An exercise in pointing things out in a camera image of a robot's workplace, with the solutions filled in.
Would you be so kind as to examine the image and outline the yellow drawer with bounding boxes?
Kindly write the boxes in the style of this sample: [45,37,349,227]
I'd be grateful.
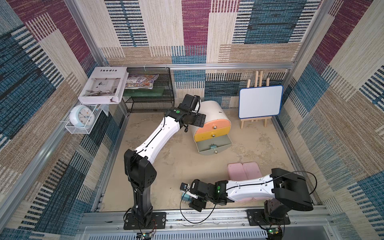
[194,127,231,142]

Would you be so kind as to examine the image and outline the white round drawer cabinet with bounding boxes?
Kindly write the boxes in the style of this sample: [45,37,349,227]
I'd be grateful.
[190,101,230,139]

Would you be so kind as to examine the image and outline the pale green drawer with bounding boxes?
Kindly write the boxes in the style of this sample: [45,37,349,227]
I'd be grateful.
[196,135,232,156]

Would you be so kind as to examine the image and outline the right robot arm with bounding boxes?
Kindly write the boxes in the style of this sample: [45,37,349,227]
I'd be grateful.
[180,168,314,220]

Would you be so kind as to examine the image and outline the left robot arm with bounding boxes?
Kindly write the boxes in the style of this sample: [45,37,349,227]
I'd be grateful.
[124,107,206,227]

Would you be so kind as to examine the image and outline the pink case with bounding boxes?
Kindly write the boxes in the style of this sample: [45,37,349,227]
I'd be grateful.
[228,162,263,181]

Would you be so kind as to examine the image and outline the colourful snack bag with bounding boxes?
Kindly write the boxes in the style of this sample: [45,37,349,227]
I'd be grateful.
[125,75,160,90]

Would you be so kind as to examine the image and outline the green book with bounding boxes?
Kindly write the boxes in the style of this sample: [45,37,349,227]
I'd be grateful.
[123,88,165,97]

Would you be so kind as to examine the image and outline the wooden easel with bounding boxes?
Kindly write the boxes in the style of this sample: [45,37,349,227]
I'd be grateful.
[239,71,272,129]

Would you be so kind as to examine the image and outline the blue framed whiteboard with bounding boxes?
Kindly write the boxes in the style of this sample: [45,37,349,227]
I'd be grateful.
[239,85,284,120]

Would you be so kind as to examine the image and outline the white magazine box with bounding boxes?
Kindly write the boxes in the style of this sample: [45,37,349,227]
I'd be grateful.
[78,67,129,105]

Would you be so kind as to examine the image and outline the white alarm clock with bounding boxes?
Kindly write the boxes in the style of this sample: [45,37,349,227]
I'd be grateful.
[70,105,95,128]

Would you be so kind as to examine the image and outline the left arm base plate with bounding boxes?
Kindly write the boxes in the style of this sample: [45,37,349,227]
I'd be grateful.
[123,212,167,230]

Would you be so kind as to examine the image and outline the black wire shelf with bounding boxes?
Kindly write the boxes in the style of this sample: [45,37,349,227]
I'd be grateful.
[123,67,175,113]

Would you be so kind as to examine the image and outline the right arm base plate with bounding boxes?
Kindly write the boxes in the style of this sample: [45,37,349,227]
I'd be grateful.
[246,209,291,227]

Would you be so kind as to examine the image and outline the clear wire basket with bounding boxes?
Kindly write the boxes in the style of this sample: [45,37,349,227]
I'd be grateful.
[60,103,110,135]

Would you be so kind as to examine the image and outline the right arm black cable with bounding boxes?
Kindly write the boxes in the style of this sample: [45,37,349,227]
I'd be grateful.
[179,170,318,225]

